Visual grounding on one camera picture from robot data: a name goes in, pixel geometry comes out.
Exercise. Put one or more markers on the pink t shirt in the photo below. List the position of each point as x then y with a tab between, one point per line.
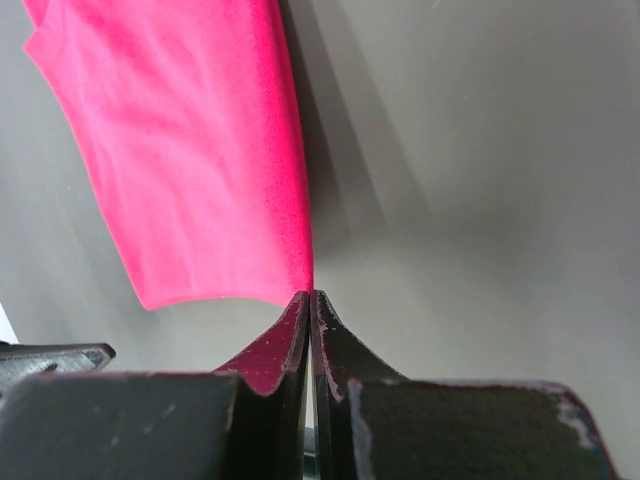
186	117

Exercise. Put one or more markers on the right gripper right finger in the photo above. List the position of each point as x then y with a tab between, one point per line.
372	422

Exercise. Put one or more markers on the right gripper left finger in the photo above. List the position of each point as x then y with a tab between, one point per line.
243	420

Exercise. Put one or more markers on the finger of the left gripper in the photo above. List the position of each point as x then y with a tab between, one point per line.
19	361

